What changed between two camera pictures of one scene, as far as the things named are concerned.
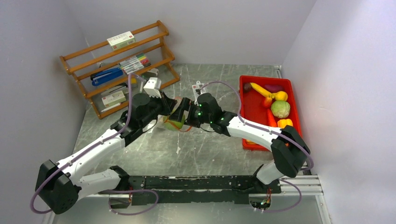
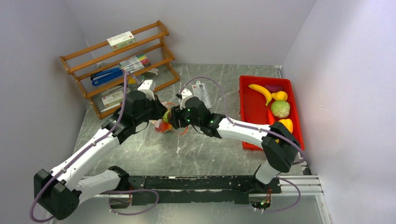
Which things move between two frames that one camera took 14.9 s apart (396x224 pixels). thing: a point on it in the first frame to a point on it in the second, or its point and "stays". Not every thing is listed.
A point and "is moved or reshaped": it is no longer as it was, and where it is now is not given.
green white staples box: [113, 99] stays
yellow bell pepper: [283, 122] stays
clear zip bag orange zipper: [166, 121] is moved or reshaped
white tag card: [198, 88] stays
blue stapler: [100, 78] stays
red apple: [267, 101] to [163, 126]
